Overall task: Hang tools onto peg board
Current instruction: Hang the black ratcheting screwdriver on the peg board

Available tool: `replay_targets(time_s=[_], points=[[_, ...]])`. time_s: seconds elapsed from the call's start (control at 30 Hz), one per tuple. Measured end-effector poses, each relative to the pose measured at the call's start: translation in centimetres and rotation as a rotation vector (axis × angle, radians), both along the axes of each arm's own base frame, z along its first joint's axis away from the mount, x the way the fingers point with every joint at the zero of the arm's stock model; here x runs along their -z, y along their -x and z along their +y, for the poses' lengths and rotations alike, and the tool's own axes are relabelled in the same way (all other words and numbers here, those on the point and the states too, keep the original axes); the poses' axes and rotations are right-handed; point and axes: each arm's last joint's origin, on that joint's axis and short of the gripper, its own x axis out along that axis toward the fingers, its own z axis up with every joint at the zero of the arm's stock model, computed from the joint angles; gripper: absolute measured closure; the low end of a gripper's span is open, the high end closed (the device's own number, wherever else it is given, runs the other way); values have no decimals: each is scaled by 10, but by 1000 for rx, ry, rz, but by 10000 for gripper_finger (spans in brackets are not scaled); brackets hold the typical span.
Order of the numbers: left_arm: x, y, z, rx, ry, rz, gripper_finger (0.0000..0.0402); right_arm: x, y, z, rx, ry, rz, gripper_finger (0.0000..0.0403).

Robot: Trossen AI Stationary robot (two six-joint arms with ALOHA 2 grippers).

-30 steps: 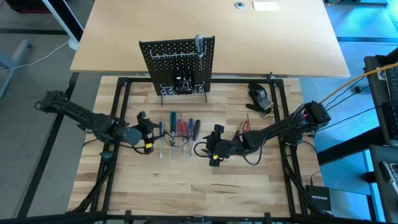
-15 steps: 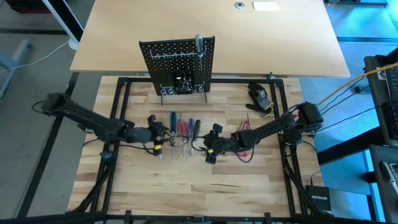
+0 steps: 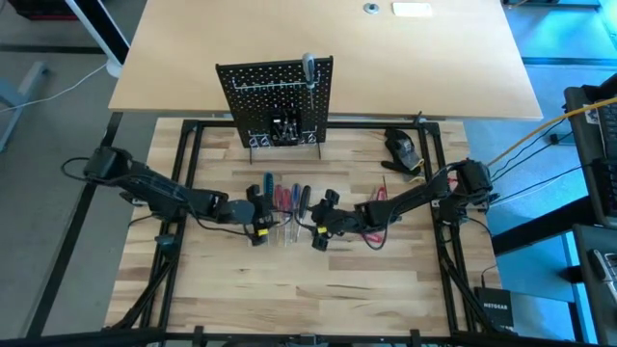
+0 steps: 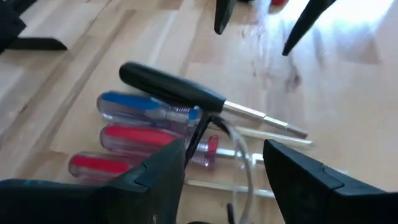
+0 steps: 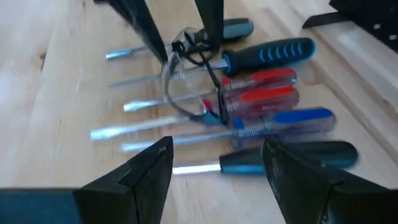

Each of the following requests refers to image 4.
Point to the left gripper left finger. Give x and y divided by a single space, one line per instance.
93 205

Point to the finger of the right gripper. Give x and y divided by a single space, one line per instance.
308 18
224 15

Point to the red-striped clear screwdriver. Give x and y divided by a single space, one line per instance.
136 135
99 165

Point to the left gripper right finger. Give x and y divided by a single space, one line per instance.
326 205

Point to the clear safety glasses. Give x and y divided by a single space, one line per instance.
197 137

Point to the small blue-striped clear screwdriver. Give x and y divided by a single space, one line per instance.
130 102

